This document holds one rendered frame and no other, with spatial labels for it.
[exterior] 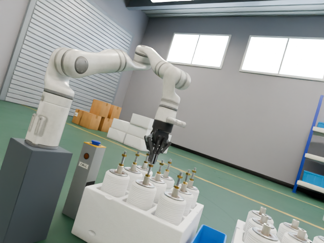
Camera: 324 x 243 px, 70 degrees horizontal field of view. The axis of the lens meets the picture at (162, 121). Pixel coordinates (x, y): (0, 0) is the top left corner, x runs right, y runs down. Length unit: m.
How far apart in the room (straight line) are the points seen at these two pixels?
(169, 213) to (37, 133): 0.49
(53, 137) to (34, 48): 5.42
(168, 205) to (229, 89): 5.78
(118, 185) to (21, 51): 5.35
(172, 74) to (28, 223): 0.66
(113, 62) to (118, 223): 0.58
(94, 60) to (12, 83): 5.23
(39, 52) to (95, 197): 5.49
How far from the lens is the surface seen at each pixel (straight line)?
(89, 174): 1.03
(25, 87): 6.14
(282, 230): 1.06
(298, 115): 6.06
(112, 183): 0.90
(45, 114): 0.80
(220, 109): 6.39
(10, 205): 0.83
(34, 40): 6.17
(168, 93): 0.83
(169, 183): 1.07
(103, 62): 0.87
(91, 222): 0.93
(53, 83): 0.80
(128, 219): 0.85
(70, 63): 0.78
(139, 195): 0.85
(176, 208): 0.82
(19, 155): 0.82
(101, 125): 4.97
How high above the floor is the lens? 0.47
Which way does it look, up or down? 1 degrees up
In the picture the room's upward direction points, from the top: 17 degrees clockwise
